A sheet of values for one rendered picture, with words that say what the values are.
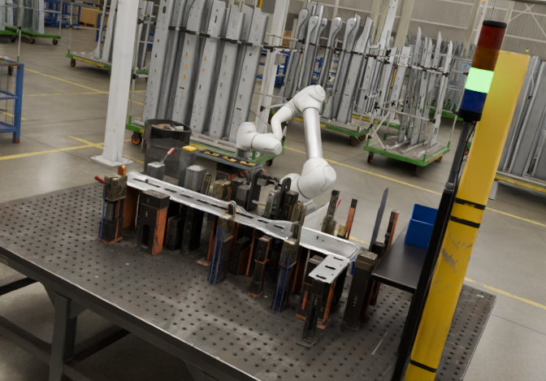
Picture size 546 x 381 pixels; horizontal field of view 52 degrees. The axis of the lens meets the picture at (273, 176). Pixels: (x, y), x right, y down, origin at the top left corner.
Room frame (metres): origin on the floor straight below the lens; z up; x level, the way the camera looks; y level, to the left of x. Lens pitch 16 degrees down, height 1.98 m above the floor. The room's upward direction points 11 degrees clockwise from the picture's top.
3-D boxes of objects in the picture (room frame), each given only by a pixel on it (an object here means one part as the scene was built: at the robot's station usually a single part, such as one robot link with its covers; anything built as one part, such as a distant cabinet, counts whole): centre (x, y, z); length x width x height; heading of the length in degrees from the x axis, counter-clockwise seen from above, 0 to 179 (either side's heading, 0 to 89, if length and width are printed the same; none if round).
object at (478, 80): (1.74, -0.56, 1.90); 0.07 x 0.07 x 0.06
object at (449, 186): (1.74, -0.56, 1.79); 0.07 x 0.07 x 0.57
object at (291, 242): (2.36, -0.14, 0.87); 0.12 x 0.09 x 0.35; 159
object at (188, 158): (3.19, 0.51, 0.92); 0.08 x 0.08 x 0.44; 69
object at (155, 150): (5.68, 1.15, 0.36); 0.54 x 0.50 x 0.73; 153
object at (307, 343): (2.12, -0.27, 0.84); 0.11 x 0.06 x 0.29; 159
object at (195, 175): (2.97, 0.42, 0.90); 0.13 x 0.10 x 0.41; 159
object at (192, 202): (2.70, 0.19, 1.00); 1.38 x 0.22 x 0.02; 69
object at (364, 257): (2.31, -0.47, 0.88); 0.08 x 0.08 x 0.36; 69
